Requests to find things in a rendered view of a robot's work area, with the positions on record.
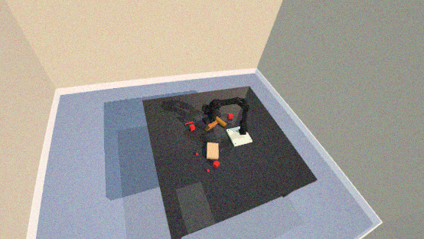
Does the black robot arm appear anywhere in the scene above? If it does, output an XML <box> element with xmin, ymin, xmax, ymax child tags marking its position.
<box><xmin>202</xmin><ymin>97</ymin><xmax>250</xmax><ymax>135</ymax></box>

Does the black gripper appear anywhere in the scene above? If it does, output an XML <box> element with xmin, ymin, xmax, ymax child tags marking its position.
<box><xmin>202</xmin><ymin>111</ymin><xmax>221</xmax><ymax>124</ymax></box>

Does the orange square block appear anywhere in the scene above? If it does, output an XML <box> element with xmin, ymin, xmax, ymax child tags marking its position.
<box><xmin>205</xmin><ymin>121</ymin><xmax>217</xmax><ymax>131</ymax></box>

